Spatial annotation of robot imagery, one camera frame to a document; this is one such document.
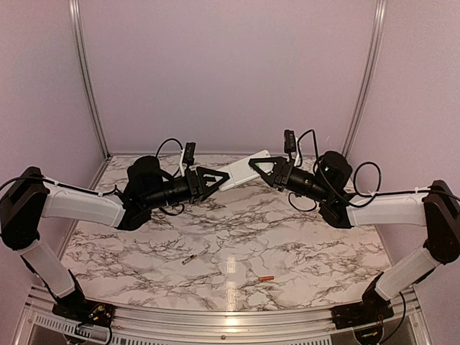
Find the orange AAA battery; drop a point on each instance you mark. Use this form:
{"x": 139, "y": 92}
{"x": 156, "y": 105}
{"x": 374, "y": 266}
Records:
{"x": 265, "y": 278}

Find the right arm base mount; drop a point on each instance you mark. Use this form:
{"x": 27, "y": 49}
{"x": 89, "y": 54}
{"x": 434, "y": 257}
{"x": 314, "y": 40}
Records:
{"x": 372, "y": 308}

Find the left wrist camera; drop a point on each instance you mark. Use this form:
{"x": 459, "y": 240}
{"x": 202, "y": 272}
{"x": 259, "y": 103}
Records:
{"x": 189, "y": 153}

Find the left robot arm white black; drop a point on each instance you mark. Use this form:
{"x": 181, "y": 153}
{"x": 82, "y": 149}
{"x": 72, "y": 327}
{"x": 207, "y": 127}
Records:
{"x": 32, "y": 197}

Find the white remote control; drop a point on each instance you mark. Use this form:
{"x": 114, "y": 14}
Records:
{"x": 240, "y": 172}

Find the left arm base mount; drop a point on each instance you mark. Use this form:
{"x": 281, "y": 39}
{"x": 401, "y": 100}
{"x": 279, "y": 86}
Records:
{"x": 77, "y": 307}

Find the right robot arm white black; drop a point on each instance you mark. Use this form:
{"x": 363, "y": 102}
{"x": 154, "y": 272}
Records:
{"x": 434, "y": 208}

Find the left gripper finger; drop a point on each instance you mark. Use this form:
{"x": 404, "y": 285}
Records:
{"x": 209, "y": 175}
{"x": 211, "y": 184}

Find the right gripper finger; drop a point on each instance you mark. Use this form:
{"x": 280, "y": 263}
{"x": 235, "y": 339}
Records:
{"x": 273, "y": 177}
{"x": 266, "y": 162}

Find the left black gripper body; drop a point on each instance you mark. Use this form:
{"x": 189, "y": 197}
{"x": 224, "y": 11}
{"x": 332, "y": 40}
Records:
{"x": 195, "y": 192}

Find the right aluminium frame post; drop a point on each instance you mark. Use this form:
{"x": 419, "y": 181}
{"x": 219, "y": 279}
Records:
{"x": 369, "y": 69}

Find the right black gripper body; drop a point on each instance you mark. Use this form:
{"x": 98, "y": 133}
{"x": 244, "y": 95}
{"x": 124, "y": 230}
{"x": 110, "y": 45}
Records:
{"x": 285, "y": 175}

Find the front aluminium frame rail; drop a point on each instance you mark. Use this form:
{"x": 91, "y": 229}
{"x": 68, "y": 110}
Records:
{"x": 142, "y": 325}

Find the gold AAA battery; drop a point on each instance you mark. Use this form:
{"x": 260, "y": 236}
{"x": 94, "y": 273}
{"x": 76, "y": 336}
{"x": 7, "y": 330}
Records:
{"x": 190, "y": 258}

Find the left aluminium frame post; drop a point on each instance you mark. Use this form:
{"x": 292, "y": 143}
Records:
{"x": 77, "y": 28}

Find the aluminium frame post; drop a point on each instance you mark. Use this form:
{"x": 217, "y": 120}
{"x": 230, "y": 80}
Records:
{"x": 77, "y": 28}
{"x": 369, "y": 69}

